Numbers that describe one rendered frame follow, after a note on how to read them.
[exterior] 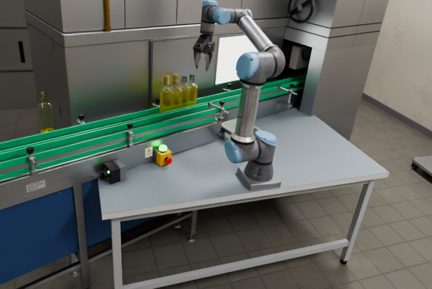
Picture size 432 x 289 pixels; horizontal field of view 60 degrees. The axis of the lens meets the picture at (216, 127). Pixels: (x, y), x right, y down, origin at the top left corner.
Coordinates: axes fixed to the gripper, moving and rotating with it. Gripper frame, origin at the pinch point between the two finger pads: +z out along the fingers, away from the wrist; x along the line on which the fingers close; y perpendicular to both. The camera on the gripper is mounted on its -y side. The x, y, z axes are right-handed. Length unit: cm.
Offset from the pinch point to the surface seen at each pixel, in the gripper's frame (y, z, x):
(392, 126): 291, 109, -145
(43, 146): -70, 31, 44
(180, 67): 14.2, 6.6, 19.2
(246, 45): 62, -4, -7
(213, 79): 38.2, 17.4, 6.1
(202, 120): 1.8, 31.1, -3.2
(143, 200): -59, 49, -2
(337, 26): 88, -23, -61
